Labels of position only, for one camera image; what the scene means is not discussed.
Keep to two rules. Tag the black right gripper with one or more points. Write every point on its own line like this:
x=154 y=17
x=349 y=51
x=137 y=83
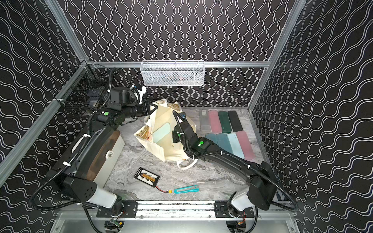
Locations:
x=175 y=134

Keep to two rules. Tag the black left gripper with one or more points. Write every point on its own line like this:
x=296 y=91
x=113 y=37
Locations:
x=145 y=108

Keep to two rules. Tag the translucent grey pencil case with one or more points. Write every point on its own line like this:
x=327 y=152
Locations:
x=204 y=121

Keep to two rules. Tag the cream canvas tote bag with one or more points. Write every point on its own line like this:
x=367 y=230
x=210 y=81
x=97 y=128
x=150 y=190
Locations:
x=165 y=150

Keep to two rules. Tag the dark green pencil case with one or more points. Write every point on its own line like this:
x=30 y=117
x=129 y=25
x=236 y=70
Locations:
x=225 y=122

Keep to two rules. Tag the black pencil case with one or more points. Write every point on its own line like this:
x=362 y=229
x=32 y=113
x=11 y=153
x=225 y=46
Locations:
x=235 y=121

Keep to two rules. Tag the light blue pencil case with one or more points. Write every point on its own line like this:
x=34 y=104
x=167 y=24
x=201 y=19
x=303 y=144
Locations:
x=235 y=145

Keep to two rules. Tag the teal pencil case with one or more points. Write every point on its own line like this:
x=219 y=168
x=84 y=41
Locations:
x=211 y=137

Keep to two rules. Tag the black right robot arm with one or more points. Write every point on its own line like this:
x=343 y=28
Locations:
x=263 y=188

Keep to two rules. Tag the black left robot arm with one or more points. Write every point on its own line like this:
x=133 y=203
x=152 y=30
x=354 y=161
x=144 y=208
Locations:
x=81 y=190

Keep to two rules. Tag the light green case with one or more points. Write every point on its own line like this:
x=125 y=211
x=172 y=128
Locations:
x=162 y=132

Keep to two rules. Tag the translucent green pencil case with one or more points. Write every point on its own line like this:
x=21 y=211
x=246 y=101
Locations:
x=223 y=142

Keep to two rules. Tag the teal utility knife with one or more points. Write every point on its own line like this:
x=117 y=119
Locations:
x=187 y=189

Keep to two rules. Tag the black battery pack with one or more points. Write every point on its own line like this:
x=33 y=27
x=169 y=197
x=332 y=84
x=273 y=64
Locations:
x=147 y=177

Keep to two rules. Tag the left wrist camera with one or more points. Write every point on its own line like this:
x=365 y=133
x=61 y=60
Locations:
x=127 y=96

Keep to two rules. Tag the brown storage box white handle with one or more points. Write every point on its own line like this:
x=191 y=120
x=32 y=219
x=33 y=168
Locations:
x=99 y=157

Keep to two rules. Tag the white wire mesh basket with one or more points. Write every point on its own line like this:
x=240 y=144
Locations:
x=173 y=73

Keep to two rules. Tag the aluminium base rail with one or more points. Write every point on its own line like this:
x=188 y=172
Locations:
x=173 y=210

